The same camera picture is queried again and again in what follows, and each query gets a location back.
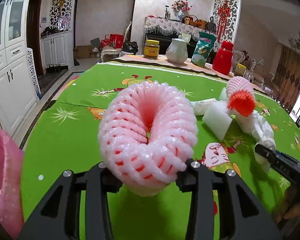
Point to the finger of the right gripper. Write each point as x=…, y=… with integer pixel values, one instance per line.
x=284, y=164

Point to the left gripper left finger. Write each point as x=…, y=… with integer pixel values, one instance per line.
x=56, y=216

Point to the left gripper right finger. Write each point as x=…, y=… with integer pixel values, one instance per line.
x=241, y=215

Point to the white foam wrap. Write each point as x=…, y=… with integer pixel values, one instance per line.
x=258, y=127

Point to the pink foam fruit net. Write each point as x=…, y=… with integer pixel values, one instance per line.
x=146, y=135

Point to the pink lined trash bin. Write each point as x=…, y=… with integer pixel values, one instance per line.
x=11, y=160

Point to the green cartoon tablecloth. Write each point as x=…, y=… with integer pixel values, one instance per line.
x=65, y=138

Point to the small white foam block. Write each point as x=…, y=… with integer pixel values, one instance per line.
x=217, y=118

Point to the small yellow lidded jar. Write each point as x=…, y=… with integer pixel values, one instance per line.
x=240, y=69

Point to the white tall cabinet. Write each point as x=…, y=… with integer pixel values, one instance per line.
x=17, y=92

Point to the red thermos flask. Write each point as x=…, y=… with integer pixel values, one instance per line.
x=223, y=59

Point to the green snack bag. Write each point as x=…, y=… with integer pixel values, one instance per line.
x=203, y=48

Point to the white ceramic teapot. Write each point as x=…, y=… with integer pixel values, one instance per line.
x=177, y=51

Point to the white shoe cabinet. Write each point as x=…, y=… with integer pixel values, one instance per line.
x=58, y=49

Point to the red chinese knot ornament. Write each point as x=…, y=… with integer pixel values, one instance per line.
x=223, y=13

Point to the white chair with bags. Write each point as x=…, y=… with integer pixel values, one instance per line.
x=117, y=44

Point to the yellow lidded glass jar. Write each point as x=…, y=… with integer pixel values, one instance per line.
x=151, y=49

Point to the lace covered black piano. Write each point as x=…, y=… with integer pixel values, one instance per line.
x=164, y=31

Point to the pink flower vase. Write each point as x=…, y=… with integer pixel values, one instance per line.
x=181, y=7

